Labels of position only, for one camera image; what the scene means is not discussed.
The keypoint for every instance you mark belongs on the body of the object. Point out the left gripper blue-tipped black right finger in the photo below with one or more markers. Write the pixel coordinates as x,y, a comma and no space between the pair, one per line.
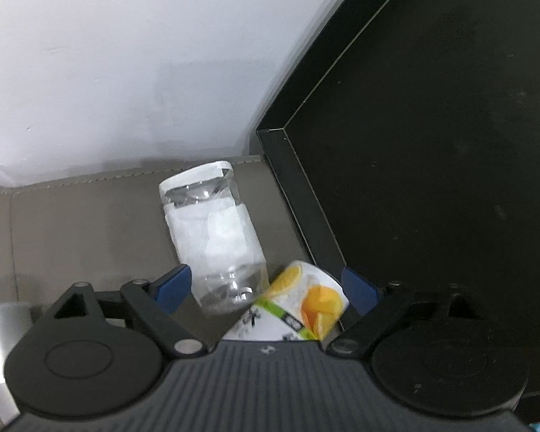
378,310

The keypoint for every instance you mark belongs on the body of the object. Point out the black shallow tray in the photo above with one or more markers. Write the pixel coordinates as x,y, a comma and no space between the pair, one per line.
407,142

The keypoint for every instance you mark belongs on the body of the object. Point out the yellow-labelled clear bottle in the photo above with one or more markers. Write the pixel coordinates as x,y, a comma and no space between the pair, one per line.
303,303

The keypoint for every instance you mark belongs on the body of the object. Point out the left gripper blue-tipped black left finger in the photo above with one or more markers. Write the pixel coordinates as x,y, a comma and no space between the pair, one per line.
150,305

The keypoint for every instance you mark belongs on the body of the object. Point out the frosted plastic cup left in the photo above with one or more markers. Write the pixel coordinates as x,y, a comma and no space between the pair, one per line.
15,321

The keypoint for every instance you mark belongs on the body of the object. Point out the clear taped plastic cup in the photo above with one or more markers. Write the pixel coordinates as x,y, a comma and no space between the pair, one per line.
213,234

